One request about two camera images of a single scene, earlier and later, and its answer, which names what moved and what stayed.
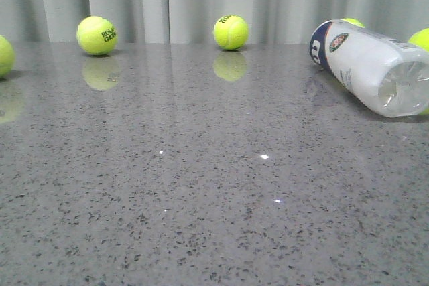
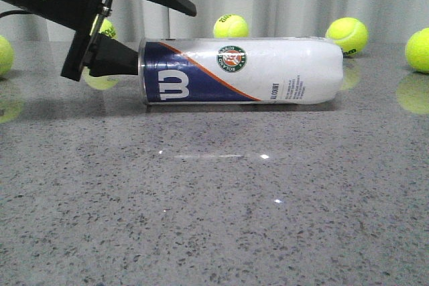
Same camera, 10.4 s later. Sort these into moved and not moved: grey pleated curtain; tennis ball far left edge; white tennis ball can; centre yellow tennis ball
Moved: white tennis ball can
Not moved: tennis ball far left edge; centre yellow tennis ball; grey pleated curtain
